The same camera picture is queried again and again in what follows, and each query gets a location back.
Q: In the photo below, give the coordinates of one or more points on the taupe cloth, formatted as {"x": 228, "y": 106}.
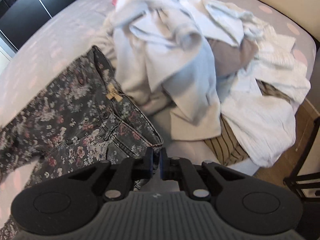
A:
{"x": 230, "y": 57}

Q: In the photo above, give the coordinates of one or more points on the white textured cloth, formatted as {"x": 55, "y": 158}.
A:
{"x": 270, "y": 110}

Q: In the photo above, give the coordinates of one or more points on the black sliding wardrobe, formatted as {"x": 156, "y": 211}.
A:
{"x": 27, "y": 7}

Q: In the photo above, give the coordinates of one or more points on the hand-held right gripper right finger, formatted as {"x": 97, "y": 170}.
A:
{"x": 163, "y": 163}

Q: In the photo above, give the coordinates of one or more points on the dark floral pants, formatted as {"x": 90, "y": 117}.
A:
{"x": 75, "y": 120}

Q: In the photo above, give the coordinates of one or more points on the white fleece garment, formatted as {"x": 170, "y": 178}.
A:
{"x": 135, "y": 85}

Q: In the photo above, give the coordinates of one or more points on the cream padded headboard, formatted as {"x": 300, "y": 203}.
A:
{"x": 287, "y": 2}

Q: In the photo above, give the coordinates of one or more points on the light blue garment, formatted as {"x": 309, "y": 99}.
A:
{"x": 170, "y": 55}

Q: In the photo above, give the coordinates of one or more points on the bed with polka dot sheet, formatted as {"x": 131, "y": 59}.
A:
{"x": 50, "y": 47}

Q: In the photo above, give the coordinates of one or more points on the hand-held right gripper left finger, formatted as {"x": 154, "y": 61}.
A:
{"x": 149, "y": 162}

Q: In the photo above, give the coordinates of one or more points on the white thin shirt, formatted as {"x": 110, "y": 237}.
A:
{"x": 225, "y": 22}

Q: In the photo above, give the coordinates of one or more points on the beige striped cloth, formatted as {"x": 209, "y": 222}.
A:
{"x": 232, "y": 145}

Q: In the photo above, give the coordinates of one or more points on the black furniture frame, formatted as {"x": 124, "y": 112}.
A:
{"x": 307, "y": 180}

